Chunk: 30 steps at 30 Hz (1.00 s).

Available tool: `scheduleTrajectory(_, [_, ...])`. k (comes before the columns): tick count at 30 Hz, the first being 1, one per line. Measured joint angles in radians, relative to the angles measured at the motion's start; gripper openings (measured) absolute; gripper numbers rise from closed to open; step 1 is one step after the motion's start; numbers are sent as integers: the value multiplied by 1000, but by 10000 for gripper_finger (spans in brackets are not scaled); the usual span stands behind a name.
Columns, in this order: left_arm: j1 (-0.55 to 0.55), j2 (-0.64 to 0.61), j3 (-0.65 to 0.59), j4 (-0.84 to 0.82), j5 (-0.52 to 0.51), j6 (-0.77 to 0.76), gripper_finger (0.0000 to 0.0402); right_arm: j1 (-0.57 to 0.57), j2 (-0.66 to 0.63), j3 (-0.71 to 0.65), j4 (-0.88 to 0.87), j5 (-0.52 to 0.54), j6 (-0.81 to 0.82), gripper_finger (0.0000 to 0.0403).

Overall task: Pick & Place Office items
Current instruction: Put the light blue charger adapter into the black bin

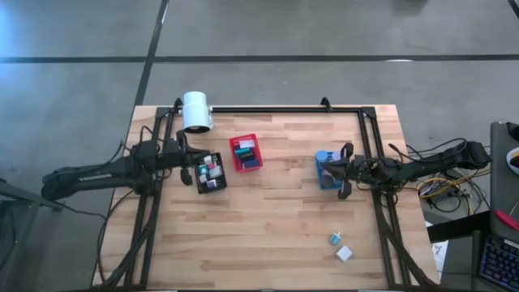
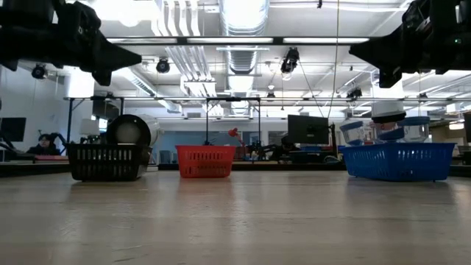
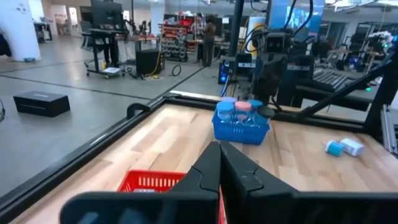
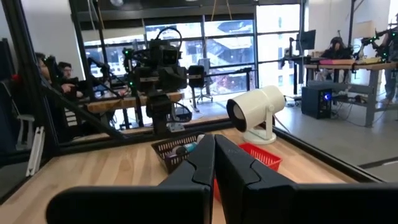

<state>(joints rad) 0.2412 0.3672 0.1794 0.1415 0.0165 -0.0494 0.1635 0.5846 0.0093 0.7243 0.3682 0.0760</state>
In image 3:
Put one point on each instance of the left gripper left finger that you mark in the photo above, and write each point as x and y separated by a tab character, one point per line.
140	208

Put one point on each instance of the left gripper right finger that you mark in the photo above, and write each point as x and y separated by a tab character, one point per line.
280	208

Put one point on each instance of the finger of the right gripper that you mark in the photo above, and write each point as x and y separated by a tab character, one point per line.
244	65
300	67

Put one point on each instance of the pink capped hourglass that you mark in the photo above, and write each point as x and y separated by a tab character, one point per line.
242	106

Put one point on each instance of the black capped hourglass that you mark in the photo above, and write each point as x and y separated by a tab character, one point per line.
265	112

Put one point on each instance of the teal white USB charger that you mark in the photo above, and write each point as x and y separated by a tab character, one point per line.
335	148

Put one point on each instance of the white USB wall charger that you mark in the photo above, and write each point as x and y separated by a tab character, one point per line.
353	147

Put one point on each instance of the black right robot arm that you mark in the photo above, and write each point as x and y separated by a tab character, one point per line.
298	43

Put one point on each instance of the blue lit computer tower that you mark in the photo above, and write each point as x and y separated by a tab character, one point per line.
224	71

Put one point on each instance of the red plastic basket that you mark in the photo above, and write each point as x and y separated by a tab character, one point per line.
149	180

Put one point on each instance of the black computer keyboard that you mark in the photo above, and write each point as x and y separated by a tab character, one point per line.
331	79

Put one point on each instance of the person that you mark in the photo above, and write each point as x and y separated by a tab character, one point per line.
198	25
209	40

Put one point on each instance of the dark grey desk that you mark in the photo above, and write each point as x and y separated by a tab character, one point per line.
335	93

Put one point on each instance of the blue plastic basket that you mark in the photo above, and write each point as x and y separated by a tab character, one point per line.
239	132

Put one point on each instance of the parts bin rack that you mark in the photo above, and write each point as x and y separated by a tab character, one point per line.
174	40

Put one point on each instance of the black computer tower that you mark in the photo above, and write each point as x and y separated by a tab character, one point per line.
150	61

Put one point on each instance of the silver aluminium extrusion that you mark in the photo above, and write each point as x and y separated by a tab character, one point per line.
390	130

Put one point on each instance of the black monitor cart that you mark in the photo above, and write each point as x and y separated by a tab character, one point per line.
105	31

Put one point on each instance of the black floor box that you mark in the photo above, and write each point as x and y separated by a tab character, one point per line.
42	103

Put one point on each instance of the white round pillar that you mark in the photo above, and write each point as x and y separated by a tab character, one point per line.
18	28

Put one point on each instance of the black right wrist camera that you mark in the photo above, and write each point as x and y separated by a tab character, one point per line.
276	43

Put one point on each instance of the black frame clamp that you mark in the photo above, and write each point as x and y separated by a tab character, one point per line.
136	109

